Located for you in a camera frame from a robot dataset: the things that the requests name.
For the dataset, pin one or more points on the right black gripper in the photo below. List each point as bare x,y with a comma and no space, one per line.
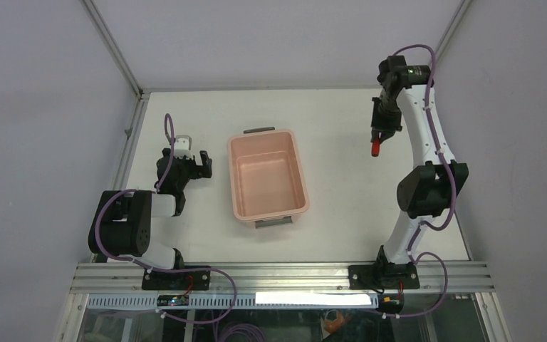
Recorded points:
377,124

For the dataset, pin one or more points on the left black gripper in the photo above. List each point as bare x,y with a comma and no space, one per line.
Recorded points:
198,171

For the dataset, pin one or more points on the red handled screwdriver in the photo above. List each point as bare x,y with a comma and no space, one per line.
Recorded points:
375,148

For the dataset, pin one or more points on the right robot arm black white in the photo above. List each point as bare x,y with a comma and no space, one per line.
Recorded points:
427,195

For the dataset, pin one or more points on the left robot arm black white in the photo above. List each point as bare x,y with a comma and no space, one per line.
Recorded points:
122,227

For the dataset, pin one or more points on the pink plastic bin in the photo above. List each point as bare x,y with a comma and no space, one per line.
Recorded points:
268,186

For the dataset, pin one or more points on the orange object below table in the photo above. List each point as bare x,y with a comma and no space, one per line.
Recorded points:
333,320

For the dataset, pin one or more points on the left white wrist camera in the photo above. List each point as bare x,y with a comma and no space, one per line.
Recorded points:
182,147

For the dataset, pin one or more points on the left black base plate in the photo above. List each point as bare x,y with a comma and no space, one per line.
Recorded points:
193,278

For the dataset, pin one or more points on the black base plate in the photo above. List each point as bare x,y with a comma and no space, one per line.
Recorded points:
193,278
379,278

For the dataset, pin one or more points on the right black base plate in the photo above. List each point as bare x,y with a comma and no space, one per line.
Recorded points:
379,278

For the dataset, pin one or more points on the aluminium front rail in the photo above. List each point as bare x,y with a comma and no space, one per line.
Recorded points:
323,277

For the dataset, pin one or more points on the white slotted cable duct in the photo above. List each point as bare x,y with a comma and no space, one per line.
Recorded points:
259,300

